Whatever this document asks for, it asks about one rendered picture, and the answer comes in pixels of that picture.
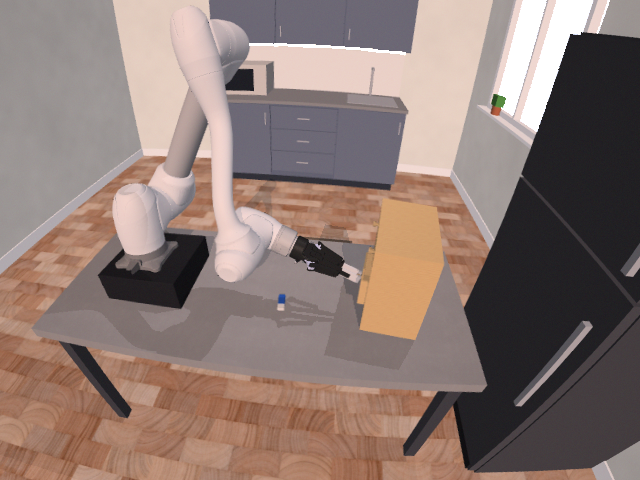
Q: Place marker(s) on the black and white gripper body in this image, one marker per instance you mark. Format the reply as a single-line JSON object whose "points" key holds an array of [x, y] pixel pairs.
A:
{"points": [[302, 250]]}

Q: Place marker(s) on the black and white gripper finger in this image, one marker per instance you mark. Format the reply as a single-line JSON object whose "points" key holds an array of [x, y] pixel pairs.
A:
{"points": [[328, 268], [331, 256]]}

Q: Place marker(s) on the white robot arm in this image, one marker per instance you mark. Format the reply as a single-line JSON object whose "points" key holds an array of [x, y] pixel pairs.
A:
{"points": [[141, 215]]}

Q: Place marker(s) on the small wooden chest of drawers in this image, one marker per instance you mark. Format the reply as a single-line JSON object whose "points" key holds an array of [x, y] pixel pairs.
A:
{"points": [[407, 264]]}

